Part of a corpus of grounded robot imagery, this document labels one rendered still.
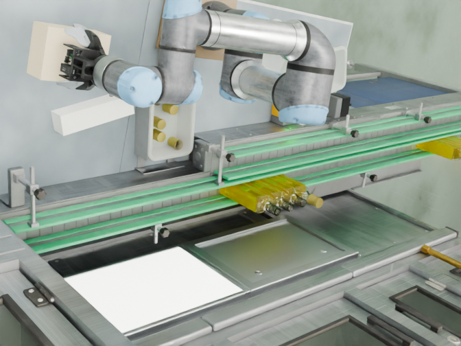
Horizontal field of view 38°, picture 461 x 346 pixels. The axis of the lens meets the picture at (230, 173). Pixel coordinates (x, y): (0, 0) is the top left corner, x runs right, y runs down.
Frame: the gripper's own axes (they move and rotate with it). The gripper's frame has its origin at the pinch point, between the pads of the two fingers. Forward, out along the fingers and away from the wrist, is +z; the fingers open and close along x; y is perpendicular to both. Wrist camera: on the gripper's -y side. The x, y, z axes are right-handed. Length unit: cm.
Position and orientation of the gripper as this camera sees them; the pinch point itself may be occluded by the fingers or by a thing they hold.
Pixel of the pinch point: (72, 55)
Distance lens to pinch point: 163.3
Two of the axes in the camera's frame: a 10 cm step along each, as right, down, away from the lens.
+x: -2.1, 9.5, 2.4
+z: -6.2, -3.2, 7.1
